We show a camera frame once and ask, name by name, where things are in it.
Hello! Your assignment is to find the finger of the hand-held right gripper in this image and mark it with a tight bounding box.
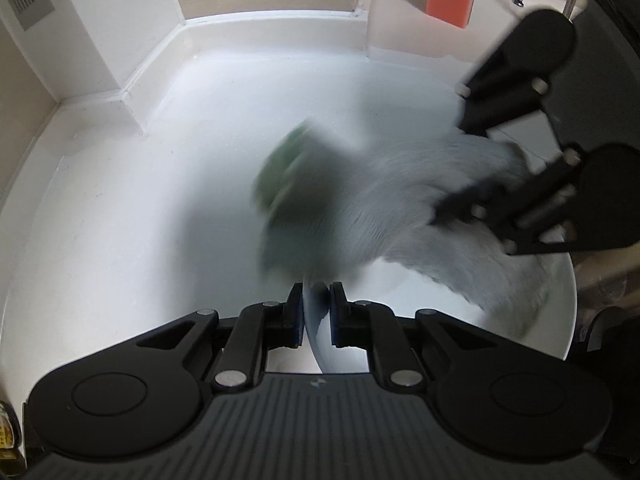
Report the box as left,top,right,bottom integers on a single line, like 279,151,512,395
430,144,588,257
456,50,551,136

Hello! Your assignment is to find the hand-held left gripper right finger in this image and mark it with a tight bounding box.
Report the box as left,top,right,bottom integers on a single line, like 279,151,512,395
327,281,502,392

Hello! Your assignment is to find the grey fluffy cloth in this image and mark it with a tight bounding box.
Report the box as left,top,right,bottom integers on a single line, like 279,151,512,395
252,119,551,342

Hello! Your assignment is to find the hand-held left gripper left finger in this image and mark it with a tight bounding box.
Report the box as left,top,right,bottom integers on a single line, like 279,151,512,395
136,282,305,392

